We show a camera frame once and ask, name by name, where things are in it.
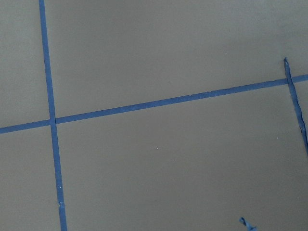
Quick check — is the small blue tape scrap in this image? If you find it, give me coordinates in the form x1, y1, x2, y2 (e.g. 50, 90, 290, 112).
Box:
239, 217, 257, 231

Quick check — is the blue tape strip left view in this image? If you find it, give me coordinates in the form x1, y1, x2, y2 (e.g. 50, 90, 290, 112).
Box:
0, 74, 308, 134

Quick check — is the vertical blue tape strip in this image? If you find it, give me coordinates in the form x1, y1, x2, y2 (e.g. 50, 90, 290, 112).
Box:
38, 0, 68, 231

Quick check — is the short crumpled blue tape strip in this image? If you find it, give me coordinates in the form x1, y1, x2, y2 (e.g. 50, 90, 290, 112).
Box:
283, 57, 308, 153

